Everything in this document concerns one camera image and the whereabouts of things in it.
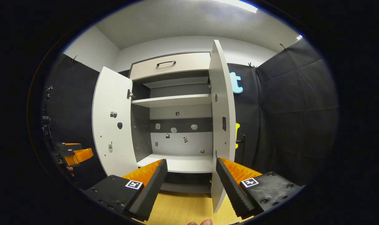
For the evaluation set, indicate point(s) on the beige door with headphone sticker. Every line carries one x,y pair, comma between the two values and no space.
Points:
222,78

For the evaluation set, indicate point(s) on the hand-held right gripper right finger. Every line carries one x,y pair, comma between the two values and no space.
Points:
233,193

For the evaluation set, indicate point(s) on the metal door hinge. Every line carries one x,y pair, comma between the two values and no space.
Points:
130,93

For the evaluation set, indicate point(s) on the white cabinet shelf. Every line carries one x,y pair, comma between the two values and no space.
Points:
173,100
189,162

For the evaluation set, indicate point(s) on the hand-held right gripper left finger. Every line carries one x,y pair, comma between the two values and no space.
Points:
148,193

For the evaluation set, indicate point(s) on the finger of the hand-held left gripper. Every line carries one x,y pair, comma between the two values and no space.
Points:
80,155
69,147

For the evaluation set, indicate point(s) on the long ceiling light panel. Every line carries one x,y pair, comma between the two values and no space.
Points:
239,4

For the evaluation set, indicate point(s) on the beige door with camera sticker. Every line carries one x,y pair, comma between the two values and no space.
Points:
114,93

